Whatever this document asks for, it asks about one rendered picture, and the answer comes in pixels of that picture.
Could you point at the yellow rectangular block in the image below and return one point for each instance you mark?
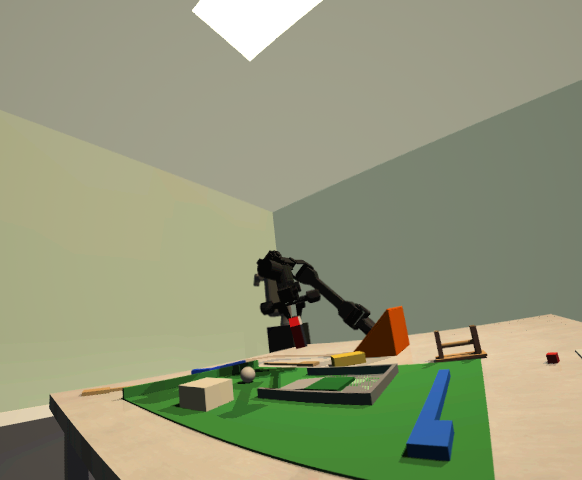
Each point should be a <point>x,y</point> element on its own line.
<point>347,359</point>

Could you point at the cream ball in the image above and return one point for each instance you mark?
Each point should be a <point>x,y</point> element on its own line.
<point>247,374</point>

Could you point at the green mat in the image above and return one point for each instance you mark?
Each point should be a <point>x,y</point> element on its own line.
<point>359,442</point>

